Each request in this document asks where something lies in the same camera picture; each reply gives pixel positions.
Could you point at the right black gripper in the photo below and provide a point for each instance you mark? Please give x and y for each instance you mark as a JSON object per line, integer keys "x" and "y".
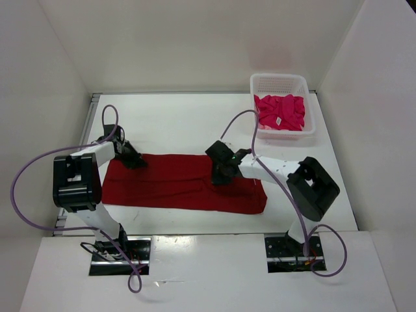
{"x": 218, "y": 180}

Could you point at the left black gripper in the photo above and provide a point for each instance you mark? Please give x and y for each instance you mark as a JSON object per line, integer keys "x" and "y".
{"x": 136, "y": 161}

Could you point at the red t-shirt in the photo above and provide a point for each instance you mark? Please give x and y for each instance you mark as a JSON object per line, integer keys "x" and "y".
{"x": 180, "y": 182}

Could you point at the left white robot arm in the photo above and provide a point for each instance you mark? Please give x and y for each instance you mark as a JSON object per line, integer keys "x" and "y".
{"x": 77, "y": 187}

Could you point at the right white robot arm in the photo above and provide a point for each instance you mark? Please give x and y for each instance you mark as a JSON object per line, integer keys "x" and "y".
{"x": 308, "y": 186}

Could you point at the pink t-shirt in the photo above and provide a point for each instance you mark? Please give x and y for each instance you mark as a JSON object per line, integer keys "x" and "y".
{"x": 280, "y": 112}

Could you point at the white plastic basket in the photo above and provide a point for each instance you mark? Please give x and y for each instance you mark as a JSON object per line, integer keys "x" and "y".
{"x": 263, "y": 84}

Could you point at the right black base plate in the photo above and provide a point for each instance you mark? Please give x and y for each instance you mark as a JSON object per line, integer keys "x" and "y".
{"x": 285, "y": 255}

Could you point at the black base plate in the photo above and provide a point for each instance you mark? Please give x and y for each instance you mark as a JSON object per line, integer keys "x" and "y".
{"x": 285, "y": 255}
{"x": 106, "y": 260}

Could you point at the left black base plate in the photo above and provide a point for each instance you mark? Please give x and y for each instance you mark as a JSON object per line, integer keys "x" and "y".
{"x": 106, "y": 260}

